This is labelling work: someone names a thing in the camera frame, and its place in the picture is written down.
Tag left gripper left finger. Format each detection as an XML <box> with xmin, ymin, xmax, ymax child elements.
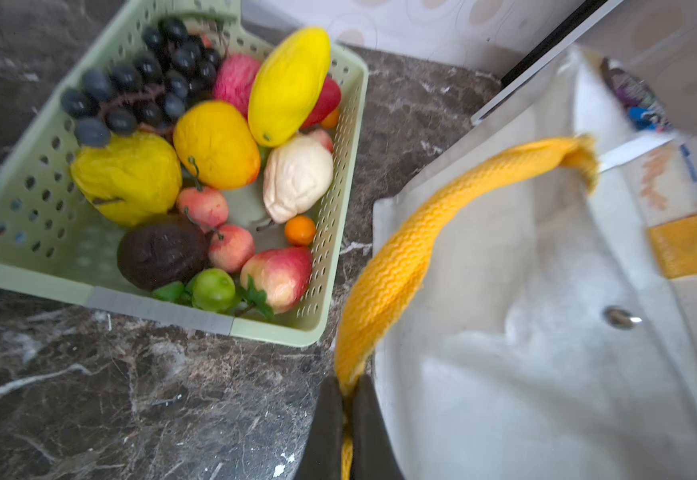
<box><xmin>294</xmin><ymin>376</ymin><xmax>344</xmax><ymax>480</ymax></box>

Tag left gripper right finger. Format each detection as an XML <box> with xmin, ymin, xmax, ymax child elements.
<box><xmin>350</xmin><ymin>374</ymin><xmax>404</xmax><ymax>480</ymax></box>

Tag white grocery bag yellow handles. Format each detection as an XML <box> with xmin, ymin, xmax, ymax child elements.
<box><xmin>332</xmin><ymin>44</ymin><xmax>697</xmax><ymax>480</ymax></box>

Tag red-green mango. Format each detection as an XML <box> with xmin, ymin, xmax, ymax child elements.
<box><xmin>240</xmin><ymin>247</ymin><xmax>312</xmax><ymax>320</ymax></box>

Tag green lime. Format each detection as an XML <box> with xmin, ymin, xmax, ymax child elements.
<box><xmin>188</xmin><ymin>268</ymin><xmax>240</xmax><ymax>313</ymax></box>

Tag small orange tangerine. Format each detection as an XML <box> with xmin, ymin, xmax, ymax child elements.
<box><xmin>284</xmin><ymin>215</ymin><xmax>316</xmax><ymax>246</ymax></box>

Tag dark brown avocado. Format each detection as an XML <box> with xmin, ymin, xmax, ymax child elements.
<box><xmin>116</xmin><ymin>215</ymin><xmax>210</xmax><ymax>291</ymax></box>

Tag small pink peach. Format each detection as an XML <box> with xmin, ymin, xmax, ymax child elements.
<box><xmin>176</xmin><ymin>186</ymin><xmax>230</xmax><ymax>232</ymax></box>

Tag beige pear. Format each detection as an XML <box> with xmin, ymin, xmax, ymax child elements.
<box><xmin>262</xmin><ymin>147</ymin><xmax>334</xmax><ymax>224</ymax></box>

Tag yellow lemon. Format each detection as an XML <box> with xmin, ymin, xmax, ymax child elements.
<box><xmin>172</xmin><ymin>100</ymin><xmax>262</xmax><ymax>190</ymax></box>

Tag wrinkled yellow starfruit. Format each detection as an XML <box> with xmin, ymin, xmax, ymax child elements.
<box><xmin>70</xmin><ymin>132</ymin><xmax>182</xmax><ymax>228</ymax></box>

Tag tall yellow mango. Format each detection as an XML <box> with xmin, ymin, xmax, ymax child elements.
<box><xmin>248</xmin><ymin>27</ymin><xmax>330</xmax><ymax>148</ymax></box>

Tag pink wrinkled apple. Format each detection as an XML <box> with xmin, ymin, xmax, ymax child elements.
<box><xmin>212</xmin><ymin>54</ymin><xmax>262</xmax><ymax>118</ymax></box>

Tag black grape bunch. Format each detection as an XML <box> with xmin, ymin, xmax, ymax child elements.
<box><xmin>60</xmin><ymin>15</ymin><xmax>226</xmax><ymax>148</ymax></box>

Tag blue snack packet lower shelf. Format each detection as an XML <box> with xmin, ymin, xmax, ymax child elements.
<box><xmin>626</xmin><ymin>107</ymin><xmax>697</xmax><ymax>183</ymax></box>

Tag brown chocolate packet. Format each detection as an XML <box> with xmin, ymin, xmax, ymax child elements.
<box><xmin>600</xmin><ymin>57</ymin><xmax>660</xmax><ymax>109</ymax></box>

